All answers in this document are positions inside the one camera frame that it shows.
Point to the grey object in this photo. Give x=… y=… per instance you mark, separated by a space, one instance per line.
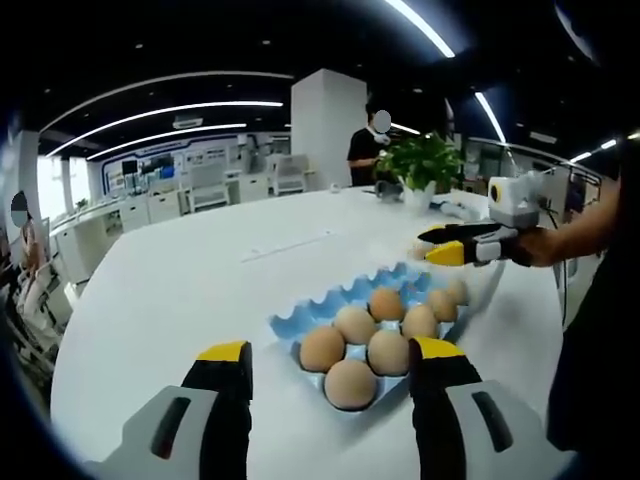
x=389 y=190

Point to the long curved ceiling light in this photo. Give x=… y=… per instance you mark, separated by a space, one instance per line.
x=175 y=111
x=165 y=134

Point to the straight ceiling light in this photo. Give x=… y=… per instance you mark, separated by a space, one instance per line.
x=491 y=117
x=427 y=27

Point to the small white object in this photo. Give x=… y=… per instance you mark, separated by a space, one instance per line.
x=334 y=187

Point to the person's right hand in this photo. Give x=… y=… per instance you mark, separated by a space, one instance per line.
x=537 y=250

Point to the white table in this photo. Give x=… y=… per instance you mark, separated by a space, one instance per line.
x=175 y=300

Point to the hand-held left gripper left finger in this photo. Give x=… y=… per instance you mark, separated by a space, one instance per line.
x=175 y=430

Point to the white low cabinets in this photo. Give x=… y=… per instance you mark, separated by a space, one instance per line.
x=125 y=215

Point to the potted green plant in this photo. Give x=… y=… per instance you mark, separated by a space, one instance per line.
x=420 y=160

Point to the white and blue object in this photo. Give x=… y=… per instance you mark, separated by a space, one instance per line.
x=455 y=209

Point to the person's dark torso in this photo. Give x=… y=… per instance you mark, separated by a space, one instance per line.
x=600 y=350

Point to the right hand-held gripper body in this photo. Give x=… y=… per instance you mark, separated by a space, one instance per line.
x=517 y=200

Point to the blue egg tray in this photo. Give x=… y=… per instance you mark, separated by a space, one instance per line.
x=310 y=315

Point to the ceiling air conditioner unit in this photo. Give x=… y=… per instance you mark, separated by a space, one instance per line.
x=187 y=121

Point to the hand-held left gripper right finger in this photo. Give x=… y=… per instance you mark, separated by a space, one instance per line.
x=450 y=415

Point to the group of brown eggs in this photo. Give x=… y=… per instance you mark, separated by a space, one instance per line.
x=355 y=325

